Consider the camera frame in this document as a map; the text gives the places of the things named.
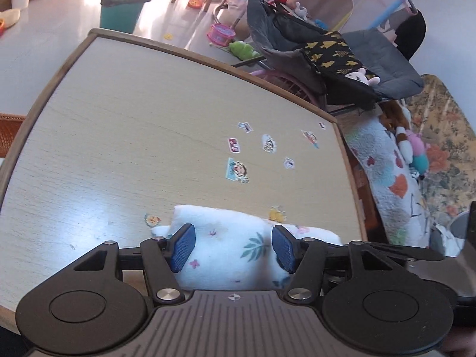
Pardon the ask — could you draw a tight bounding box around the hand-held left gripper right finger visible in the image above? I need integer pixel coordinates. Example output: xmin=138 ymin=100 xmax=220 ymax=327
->
xmin=271 ymin=225 xmax=417 ymax=303

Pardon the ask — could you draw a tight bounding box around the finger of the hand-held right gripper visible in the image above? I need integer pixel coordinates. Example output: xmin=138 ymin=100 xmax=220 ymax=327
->
xmin=364 ymin=240 xmax=446 ymax=263

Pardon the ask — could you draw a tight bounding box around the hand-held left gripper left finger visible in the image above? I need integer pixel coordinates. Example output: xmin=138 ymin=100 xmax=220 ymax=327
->
xmin=69 ymin=224 xmax=196 ymax=305

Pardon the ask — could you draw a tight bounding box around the floral baby shirt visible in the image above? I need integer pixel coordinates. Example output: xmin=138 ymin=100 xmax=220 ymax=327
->
xmin=151 ymin=204 xmax=343 ymax=291

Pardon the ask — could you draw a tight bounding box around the brown wicker basket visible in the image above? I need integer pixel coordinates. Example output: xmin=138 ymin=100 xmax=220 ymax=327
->
xmin=0 ymin=113 xmax=26 ymax=159

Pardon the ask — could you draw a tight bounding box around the dark grey round stool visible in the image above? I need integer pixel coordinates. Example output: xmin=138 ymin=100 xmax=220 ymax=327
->
xmin=431 ymin=212 xmax=476 ymax=257

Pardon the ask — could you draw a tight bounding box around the patchwork quilt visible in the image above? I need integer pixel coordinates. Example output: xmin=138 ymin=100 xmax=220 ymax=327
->
xmin=344 ymin=119 xmax=434 ymax=246

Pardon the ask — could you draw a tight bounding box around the cluster of cartoon stickers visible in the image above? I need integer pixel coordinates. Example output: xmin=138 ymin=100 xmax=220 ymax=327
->
xmin=144 ymin=121 xmax=320 ymax=228

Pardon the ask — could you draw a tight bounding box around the wooden table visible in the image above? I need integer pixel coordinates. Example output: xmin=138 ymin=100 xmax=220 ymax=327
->
xmin=0 ymin=28 xmax=367 ymax=333

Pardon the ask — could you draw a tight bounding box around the white bunny plush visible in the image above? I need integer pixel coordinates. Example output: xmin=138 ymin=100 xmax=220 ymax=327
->
xmin=344 ymin=68 xmax=381 ymax=86

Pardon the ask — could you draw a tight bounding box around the black cushion with gold trees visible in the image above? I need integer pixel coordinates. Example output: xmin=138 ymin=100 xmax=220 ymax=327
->
xmin=300 ymin=30 xmax=363 ymax=79

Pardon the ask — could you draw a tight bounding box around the green plush toy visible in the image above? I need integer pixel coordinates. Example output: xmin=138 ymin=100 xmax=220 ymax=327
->
xmin=228 ymin=41 xmax=261 ymax=60

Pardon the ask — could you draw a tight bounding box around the grey lounge chair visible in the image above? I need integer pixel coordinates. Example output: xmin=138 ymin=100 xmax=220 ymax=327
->
xmin=246 ymin=0 xmax=425 ymax=110

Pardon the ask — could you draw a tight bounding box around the pink toy drum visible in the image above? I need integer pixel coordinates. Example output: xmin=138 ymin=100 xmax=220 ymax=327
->
xmin=207 ymin=23 xmax=236 ymax=47

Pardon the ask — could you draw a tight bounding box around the black hanging garment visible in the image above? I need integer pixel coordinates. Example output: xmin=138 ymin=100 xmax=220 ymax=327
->
xmin=394 ymin=9 xmax=427 ymax=60

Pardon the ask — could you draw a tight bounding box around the green trash bin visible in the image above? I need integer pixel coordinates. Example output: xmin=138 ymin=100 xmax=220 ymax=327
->
xmin=100 ymin=0 xmax=157 ymax=35

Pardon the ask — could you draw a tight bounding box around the cream plastic basin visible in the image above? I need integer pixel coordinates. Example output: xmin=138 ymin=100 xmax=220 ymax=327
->
xmin=0 ymin=7 xmax=21 ymax=28

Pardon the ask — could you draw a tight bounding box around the wooden bed frame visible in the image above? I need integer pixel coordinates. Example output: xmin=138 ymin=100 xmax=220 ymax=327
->
xmin=351 ymin=164 xmax=387 ymax=231

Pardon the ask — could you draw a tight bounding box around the pink metal chair frame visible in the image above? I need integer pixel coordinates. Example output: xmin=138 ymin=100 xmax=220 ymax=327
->
xmin=249 ymin=69 xmax=324 ymax=108

